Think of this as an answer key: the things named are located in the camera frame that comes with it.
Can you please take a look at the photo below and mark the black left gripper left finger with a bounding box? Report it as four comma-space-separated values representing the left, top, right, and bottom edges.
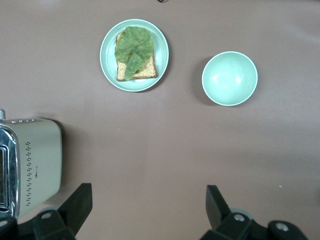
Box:
0, 183, 93, 240

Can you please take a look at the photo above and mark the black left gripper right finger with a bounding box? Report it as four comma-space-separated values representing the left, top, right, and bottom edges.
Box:
199, 184, 310, 240

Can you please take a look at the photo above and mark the beige and chrome toaster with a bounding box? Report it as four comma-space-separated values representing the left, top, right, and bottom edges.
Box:
0, 108, 63, 220

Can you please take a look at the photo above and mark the brown table cover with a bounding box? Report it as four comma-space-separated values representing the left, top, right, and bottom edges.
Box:
0, 0, 320, 240

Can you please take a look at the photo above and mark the green plastic bowl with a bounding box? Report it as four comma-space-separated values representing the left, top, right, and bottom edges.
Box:
201, 51, 259, 107

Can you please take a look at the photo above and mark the toast slice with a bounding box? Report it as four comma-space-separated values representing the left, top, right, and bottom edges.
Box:
114, 29, 158, 82

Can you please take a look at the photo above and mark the green lettuce leaf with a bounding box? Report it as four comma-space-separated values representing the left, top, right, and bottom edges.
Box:
114, 26, 155, 81

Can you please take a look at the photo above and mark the green plate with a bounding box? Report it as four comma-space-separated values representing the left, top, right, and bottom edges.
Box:
99, 18, 170, 93

